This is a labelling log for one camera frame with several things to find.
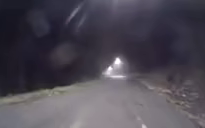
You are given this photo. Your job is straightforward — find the street lamp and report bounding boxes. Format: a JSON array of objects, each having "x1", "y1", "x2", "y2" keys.
[
  {"x1": 106, "y1": 65, "x2": 114, "y2": 72},
  {"x1": 113, "y1": 56, "x2": 123, "y2": 66}
]

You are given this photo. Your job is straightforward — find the grey asphalt road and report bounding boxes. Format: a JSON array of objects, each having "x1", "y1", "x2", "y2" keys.
[{"x1": 0, "y1": 75, "x2": 200, "y2": 128}]

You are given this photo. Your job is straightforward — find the white painted road line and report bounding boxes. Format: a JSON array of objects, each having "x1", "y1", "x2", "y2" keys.
[{"x1": 135, "y1": 115, "x2": 148, "y2": 128}]

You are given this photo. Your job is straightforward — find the dark wood of trees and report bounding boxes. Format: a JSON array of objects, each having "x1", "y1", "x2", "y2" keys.
[
  {"x1": 0, "y1": 0, "x2": 106, "y2": 98},
  {"x1": 123, "y1": 0, "x2": 205, "y2": 84}
]

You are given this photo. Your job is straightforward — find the grass verge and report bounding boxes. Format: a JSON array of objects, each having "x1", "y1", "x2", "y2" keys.
[{"x1": 0, "y1": 79, "x2": 94, "y2": 107}]

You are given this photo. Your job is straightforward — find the leaf-strewn earth verge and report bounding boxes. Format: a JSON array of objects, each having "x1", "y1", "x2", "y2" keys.
[{"x1": 133, "y1": 68, "x2": 205, "y2": 128}]

